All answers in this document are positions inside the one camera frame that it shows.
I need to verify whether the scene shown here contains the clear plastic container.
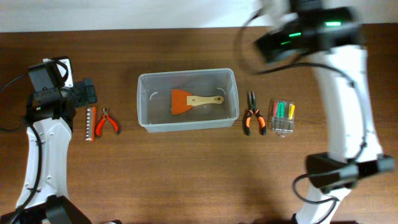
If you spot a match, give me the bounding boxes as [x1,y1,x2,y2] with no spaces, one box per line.
[137,68,239,133]

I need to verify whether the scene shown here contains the orange screwdriver bit holder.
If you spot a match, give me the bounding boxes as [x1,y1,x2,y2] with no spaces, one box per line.
[85,106,96,141]

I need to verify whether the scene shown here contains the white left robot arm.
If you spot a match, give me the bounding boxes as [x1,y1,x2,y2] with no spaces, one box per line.
[1,78,98,223]

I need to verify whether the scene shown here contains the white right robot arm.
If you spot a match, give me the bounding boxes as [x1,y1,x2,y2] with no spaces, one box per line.
[256,1,396,223]

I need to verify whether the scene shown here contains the small red-handled cutting pliers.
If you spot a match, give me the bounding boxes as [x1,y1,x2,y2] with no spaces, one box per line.
[95,107,121,139]

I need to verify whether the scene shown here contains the orange scraper with wooden handle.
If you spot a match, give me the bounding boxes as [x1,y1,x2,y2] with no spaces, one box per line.
[172,89,224,115]

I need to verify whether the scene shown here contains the orange-black long-nose pliers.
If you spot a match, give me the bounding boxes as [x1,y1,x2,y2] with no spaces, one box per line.
[243,91,267,136]

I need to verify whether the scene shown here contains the clear case of screwdrivers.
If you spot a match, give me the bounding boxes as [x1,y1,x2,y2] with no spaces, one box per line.
[272,100,295,137]

